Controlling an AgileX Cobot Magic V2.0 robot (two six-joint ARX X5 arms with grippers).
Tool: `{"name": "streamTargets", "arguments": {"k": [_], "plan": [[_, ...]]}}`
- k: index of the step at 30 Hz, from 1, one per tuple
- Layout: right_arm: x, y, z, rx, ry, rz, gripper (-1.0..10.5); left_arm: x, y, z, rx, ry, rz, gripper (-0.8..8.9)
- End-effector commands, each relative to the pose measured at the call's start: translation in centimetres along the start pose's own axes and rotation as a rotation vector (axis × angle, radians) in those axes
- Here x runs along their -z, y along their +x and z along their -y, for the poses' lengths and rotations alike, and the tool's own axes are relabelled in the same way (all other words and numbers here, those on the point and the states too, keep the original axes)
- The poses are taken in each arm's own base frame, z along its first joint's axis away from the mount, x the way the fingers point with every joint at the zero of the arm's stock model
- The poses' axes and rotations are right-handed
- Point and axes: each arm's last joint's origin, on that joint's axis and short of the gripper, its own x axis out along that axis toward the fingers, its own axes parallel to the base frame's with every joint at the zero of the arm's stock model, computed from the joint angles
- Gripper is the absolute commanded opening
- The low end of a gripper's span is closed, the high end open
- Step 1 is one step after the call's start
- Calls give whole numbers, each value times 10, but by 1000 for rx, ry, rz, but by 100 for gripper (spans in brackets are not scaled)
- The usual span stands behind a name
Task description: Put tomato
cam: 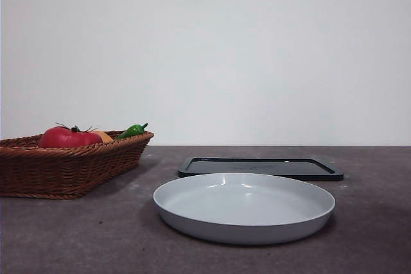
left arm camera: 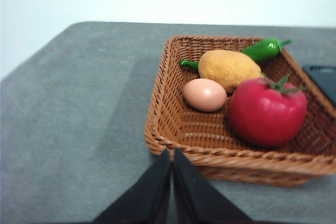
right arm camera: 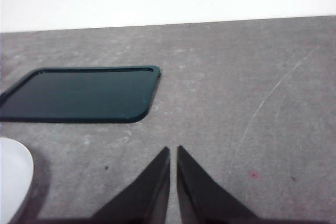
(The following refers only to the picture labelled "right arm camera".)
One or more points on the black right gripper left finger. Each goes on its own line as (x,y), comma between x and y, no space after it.
(147,197)

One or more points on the white round plate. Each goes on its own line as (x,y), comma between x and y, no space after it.
(13,176)

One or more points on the dark green rectangular tray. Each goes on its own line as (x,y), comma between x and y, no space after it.
(78,95)

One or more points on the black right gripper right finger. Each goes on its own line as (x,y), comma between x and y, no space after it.
(199,197)

